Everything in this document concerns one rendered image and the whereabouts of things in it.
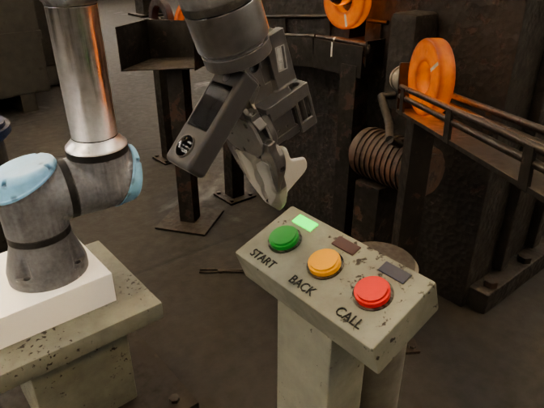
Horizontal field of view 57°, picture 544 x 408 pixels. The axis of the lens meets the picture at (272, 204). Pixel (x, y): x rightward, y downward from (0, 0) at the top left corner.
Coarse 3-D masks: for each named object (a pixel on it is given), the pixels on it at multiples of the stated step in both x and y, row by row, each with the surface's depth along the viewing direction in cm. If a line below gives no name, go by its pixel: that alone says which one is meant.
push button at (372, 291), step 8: (360, 280) 57; (368, 280) 56; (376, 280) 56; (384, 280) 56; (360, 288) 56; (368, 288) 56; (376, 288) 55; (384, 288) 55; (360, 296) 55; (368, 296) 55; (376, 296) 54; (384, 296) 54; (360, 304) 55; (368, 304) 54; (376, 304) 54
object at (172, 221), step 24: (144, 24) 173; (168, 24) 173; (120, 48) 161; (144, 48) 175; (168, 48) 177; (192, 48) 175; (168, 72) 167; (168, 96) 171; (192, 192) 186; (168, 216) 196; (192, 216) 190; (216, 216) 196
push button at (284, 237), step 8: (272, 232) 67; (280, 232) 66; (288, 232) 66; (296, 232) 66; (272, 240) 65; (280, 240) 65; (288, 240) 65; (296, 240) 65; (280, 248) 65; (288, 248) 65
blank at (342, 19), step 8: (328, 0) 144; (352, 0) 137; (360, 0) 135; (368, 0) 135; (328, 8) 145; (336, 8) 142; (344, 8) 144; (352, 8) 138; (360, 8) 136; (368, 8) 137; (328, 16) 145; (336, 16) 143; (344, 16) 141; (352, 16) 139; (360, 16) 137; (336, 24) 144; (344, 24) 142; (352, 24) 140
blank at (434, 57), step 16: (416, 48) 105; (432, 48) 98; (448, 48) 97; (416, 64) 105; (432, 64) 98; (448, 64) 96; (416, 80) 106; (432, 80) 99; (448, 80) 96; (432, 96) 99; (448, 96) 98; (416, 112) 107
